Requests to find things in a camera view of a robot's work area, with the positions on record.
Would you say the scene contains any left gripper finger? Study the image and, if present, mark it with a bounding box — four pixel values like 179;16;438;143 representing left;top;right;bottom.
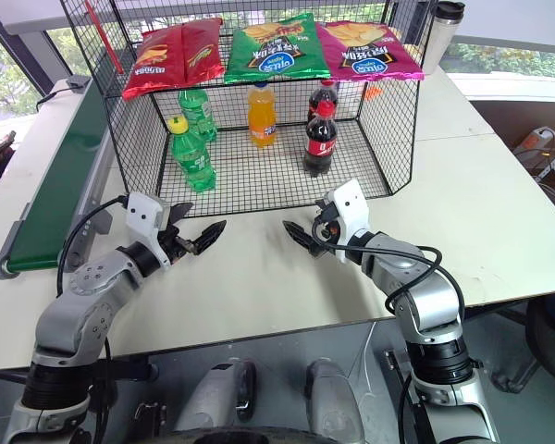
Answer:
191;219;228;255
167;202;195;228

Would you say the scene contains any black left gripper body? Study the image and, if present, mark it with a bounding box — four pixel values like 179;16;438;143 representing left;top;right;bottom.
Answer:
156;220;198;265

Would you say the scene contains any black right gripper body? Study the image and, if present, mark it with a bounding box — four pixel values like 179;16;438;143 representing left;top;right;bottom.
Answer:
311;210;341;259

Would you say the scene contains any green conveyor belt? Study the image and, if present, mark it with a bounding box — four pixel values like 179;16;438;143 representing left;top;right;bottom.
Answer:
0;76;122;280

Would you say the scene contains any green soda bottle yellow cap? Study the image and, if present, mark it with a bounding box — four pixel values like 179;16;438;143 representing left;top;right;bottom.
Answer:
166;115;218;192

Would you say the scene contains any cola bottle red cap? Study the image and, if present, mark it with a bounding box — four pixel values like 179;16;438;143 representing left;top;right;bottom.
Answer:
302;100;339;179
307;79;340;124

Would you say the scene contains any orange soda bottle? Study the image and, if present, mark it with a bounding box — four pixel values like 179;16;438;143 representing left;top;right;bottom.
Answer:
246;82;278;150

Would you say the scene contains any red chip bag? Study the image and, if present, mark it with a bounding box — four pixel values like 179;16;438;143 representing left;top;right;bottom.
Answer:
121;26;189;102
179;17;227;87

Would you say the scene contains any dark rounded robot leg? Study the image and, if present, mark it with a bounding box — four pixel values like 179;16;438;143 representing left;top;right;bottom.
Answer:
172;357;259;435
303;357;364;444

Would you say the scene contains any pink chip bag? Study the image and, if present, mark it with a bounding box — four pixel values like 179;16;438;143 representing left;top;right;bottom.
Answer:
314;19;426;83

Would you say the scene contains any green chip bag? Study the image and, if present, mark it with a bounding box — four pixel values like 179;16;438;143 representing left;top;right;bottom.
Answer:
223;12;333;85

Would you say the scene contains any grey power adapter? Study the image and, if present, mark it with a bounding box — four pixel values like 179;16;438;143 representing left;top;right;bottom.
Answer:
64;76;93;94

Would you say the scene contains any red rod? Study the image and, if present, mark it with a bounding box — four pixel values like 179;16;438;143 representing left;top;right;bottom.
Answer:
84;0;125;75

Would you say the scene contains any white tumbler black lid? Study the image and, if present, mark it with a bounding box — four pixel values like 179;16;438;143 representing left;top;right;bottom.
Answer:
419;0;466;76

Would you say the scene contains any black chair base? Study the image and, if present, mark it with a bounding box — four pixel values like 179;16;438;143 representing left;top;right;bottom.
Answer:
489;289;555;394

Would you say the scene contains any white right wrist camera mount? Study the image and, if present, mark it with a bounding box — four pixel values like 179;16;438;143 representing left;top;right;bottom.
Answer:
326;179;372;265

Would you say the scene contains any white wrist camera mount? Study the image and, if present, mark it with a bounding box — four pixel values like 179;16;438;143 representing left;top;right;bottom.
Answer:
326;179;372;265
124;192;173;268

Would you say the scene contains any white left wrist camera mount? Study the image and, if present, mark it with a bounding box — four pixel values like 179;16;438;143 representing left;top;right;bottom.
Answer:
124;192;173;268

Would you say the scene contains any black wire mesh shelf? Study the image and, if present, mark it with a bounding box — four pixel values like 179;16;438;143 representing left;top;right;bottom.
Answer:
59;0;438;219

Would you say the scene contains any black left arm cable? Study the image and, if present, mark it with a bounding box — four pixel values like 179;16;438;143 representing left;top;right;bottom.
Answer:
55;194;130;300

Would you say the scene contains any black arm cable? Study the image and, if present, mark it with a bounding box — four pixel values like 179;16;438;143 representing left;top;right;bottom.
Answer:
311;215;466;326
55;194;130;300

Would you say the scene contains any thin white cable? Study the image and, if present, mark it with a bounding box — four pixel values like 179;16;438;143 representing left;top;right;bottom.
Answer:
351;321;378;408

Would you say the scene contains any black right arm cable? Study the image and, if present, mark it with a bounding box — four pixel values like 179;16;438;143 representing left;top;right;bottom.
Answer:
311;215;466;326

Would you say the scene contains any grey equipment with cables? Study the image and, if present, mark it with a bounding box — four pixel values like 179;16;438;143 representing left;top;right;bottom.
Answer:
511;125;555;195

